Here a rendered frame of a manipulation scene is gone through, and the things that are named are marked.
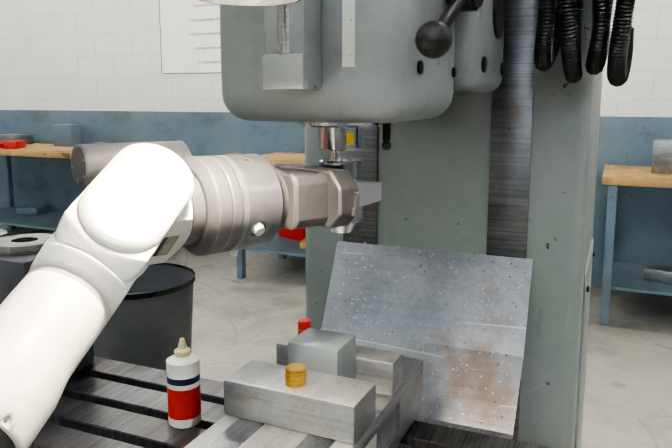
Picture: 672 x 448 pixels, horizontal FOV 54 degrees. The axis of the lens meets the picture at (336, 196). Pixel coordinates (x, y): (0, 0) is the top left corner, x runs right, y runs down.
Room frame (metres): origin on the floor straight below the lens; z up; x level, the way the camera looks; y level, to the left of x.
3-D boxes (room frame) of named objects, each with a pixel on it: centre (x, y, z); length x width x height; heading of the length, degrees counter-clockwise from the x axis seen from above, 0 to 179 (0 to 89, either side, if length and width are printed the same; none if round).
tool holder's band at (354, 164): (0.69, -0.01, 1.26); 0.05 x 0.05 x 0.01
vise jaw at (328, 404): (0.64, 0.04, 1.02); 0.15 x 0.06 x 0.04; 66
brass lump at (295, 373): (0.64, 0.04, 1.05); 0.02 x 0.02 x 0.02
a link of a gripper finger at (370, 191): (0.66, -0.03, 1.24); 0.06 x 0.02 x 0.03; 132
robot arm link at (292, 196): (0.63, 0.06, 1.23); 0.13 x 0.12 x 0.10; 42
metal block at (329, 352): (0.70, 0.02, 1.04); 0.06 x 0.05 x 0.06; 66
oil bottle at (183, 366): (0.77, 0.19, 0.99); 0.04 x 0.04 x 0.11
